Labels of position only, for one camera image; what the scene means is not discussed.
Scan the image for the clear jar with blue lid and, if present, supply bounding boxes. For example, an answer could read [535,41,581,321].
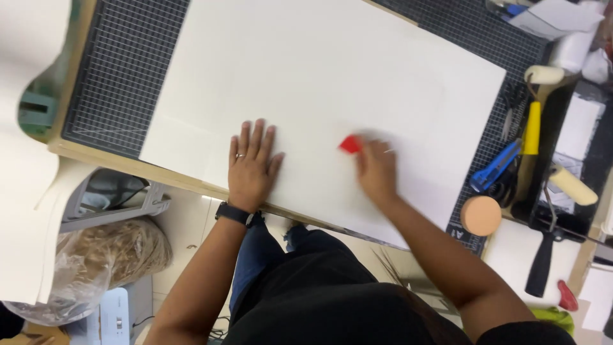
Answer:
[486,0,528,19]

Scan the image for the black-handled paint roller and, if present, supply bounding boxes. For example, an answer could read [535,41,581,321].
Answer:
[524,164,599,299]

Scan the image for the blue utility knife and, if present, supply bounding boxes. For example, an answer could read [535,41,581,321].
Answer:
[470,139,524,193]

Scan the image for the white crumpled bag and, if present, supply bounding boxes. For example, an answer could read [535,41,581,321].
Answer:
[581,47,613,85]

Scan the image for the white printed paper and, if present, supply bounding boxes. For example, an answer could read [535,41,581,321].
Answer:
[539,93,606,214]

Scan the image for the small white paper sheets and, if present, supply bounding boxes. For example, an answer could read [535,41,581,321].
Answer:
[577,266,613,332]

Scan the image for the round peach sponge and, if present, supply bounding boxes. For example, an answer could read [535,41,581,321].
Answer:
[460,195,503,237]

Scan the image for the black gridded cutting mat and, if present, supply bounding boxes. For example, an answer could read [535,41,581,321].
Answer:
[62,0,551,257]

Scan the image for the white electric device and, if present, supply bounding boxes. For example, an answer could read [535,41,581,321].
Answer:
[86,287,131,345]

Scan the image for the heap of white papers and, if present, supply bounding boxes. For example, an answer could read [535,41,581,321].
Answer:
[508,0,605,41]

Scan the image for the green plastic holder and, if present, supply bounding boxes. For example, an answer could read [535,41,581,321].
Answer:
[18,91,59,138]

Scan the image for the person's blue jeans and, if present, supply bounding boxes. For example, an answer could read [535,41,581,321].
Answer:
[229,213,312,313]

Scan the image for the black paint tray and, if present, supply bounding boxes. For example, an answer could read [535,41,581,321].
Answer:
[510,79,613,242]

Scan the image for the yellow-handled paint roller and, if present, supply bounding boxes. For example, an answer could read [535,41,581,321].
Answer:
[521,65,567,156]

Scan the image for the black wrist watch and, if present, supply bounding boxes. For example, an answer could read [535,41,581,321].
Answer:
[215,201,255,228]

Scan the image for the clear bag of brown straw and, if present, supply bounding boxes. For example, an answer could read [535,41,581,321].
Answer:
[2,217,173,326]

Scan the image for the black-handled scissors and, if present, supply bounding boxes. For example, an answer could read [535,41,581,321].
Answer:
[488,158,524,208]

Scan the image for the stack of big white sheets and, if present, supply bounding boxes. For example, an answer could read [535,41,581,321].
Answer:
[0,0,99,306]

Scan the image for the white paper sheet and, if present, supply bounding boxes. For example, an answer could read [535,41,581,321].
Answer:
[484,218,582,307]

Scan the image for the person's black shirt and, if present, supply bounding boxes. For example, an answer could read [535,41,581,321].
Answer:
[223,230,578,345]

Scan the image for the white paper roll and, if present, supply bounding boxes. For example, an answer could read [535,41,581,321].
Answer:
[550,29,599,75]

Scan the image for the large white sheet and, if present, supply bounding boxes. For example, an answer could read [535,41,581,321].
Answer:
[139,0,507,251]

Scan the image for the person's right hand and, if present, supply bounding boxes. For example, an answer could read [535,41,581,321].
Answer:
[354,136,401,206]

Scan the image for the red plastic squeegee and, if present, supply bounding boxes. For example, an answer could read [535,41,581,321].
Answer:
[338,134,364,155]

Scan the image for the green cloth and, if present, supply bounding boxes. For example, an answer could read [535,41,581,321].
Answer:
[531,307,575,336]

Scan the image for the red plastic tool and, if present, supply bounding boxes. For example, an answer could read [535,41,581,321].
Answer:
[557,280,579,312]

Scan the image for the person's left hand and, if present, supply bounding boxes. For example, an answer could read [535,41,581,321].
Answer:
[227,118,286,214]

